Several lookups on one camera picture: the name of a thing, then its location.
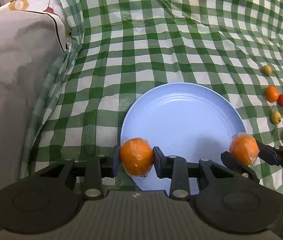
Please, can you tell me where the green checkered tablecloth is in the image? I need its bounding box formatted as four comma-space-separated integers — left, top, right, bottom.
20, 0, 283, 198

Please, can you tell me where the orange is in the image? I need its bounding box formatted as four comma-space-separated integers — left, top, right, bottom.
229, 132, 260, 165
120, 138, 154, 177

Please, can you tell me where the floral white pillow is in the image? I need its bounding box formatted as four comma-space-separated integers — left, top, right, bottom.
0, 0, 80, 51

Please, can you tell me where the yellow-green small fruit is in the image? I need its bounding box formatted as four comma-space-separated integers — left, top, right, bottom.
271, 111, 282, 125

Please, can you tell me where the orange tangerine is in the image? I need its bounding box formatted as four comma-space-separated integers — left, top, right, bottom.
265, 86, 279, 102

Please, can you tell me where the light blue plate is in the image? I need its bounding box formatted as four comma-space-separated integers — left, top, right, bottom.
120, 82, 247, 192

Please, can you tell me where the grey sofa armrest cover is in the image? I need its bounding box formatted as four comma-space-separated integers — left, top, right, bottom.
0, 10, 65, 189

